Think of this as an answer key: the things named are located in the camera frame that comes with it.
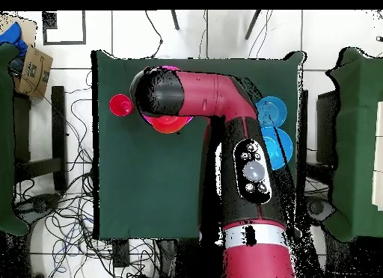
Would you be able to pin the black monitor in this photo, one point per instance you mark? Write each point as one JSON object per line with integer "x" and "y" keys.
{"x": 326, "y": 125}

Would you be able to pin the black chair frame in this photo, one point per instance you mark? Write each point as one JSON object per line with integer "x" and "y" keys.
{"x": 58, "y": 125}

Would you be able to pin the red cup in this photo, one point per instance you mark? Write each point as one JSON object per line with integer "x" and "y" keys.
{"x": 119, "y": 106}

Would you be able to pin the dark grey stand base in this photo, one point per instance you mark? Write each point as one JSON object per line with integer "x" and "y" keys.
{"x": 320, "y": 207}
{"x": 39, "y": 204}

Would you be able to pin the white box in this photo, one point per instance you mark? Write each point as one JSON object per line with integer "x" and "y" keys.
{"x": 379, "y": 155}

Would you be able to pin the cardboard box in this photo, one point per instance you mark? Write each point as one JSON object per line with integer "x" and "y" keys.
{"x": 34, "y": 71}

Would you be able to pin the orange bowl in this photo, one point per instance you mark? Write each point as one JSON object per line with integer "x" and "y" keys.
{"x": 167, "y": 124}

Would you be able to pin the dark green tablecloth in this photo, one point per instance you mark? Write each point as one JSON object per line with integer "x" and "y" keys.
{"x": 143, "y": 185}

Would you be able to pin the small blue bowl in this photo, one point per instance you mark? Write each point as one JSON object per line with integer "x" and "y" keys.
{"x": 273, "y": 110}

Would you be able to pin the black power strip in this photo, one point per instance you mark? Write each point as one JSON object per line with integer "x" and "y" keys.
{"x": 121, "y": 257}

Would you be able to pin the blue cloth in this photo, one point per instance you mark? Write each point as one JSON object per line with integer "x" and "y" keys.
{"x": 13, "y": 36}

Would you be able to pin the large blue bowl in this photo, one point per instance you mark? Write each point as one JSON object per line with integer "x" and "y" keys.
{"x": 284, "y": 146}

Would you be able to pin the dark tripod leg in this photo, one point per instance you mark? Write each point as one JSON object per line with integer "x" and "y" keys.
{"x": 252, "y": 25}
{"x": 175, "y": 20}

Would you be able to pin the green cloth on side table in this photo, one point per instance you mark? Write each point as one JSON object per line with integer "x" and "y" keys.
{"x": 6, "y": 140}
{"x": 356, "y": 140}

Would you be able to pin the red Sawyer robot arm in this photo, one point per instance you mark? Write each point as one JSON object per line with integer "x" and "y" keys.
{"x": 209, "y": 92}

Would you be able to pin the large pink bowl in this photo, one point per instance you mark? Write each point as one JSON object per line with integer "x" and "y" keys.
{"x": 170, "y": 68}

